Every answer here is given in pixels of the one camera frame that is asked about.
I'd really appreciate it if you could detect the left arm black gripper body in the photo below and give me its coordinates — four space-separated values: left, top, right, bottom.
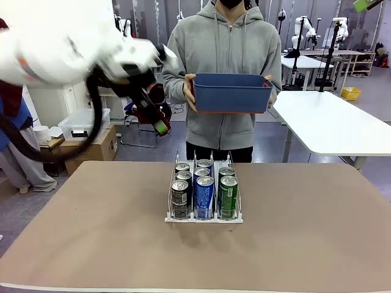
97 59 165 126

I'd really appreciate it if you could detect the blue plastic bin orange base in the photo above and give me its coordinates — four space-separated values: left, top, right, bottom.
192 72 274 115

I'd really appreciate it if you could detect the grey-sleeved right forearm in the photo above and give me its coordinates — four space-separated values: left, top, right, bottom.
161 59 189 92

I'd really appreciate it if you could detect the grey-sleeved left forearm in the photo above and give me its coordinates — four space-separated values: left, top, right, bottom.
268 57 282 92

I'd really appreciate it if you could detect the person's right hand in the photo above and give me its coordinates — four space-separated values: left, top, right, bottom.
183 73 198 113

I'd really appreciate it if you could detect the person's left hand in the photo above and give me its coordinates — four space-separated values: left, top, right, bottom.
264 74 275 110

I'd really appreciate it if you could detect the red jacket and backpack pile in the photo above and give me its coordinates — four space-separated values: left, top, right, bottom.
124 82 172 137

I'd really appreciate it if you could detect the black metal chair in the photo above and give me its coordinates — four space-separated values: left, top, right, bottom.
120 106 159 149

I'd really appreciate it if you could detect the small wooden side table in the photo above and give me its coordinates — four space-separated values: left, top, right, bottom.
99 91 128 120

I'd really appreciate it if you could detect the wooden shelf table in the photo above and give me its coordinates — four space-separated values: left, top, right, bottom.
301 48 376 77

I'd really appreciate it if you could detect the dark red bag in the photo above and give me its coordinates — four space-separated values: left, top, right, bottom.
374 42 390 68

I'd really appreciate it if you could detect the thick black tripod pole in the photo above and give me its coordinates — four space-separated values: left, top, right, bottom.
318 17 342 92

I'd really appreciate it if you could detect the clear plastic storage box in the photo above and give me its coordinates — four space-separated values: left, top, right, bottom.
57 107 111 142

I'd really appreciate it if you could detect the white background table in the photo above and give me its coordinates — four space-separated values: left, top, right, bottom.
280 54 335 91

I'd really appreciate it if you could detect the black light stand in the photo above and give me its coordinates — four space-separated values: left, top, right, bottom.
276 8 288 35

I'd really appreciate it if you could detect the white cabinet desk wooden top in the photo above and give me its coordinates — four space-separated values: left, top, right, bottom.
23 82 103 126

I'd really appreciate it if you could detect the yellow plastic basket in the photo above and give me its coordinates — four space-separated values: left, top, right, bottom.
341 86 362 101

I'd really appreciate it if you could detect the large cardboard box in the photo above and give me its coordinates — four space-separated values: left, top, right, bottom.
59 123 119 176

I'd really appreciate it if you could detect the person in grey hoodie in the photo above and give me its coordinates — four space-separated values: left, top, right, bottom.
161 0 282 164

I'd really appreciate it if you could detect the small wooden stand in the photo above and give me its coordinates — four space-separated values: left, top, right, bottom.
38 136 65 178

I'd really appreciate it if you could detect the white paper roll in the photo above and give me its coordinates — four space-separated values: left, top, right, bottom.
33 125 52 142

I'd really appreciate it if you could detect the thin black tripod stand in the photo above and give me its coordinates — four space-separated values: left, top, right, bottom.
282 15 307 91

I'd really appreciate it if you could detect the black face mask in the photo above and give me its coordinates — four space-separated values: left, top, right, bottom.
219 0 246 9

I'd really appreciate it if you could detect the large white table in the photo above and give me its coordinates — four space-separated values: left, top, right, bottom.
271 90 391 172

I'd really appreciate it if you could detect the person in maroon sweater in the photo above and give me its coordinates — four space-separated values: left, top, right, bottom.
0 18 58 194

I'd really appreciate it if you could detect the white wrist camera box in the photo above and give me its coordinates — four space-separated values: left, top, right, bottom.
157 44 178 68

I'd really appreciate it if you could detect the white wire can dispenser rack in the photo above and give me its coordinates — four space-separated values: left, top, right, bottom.
164 149 244 223

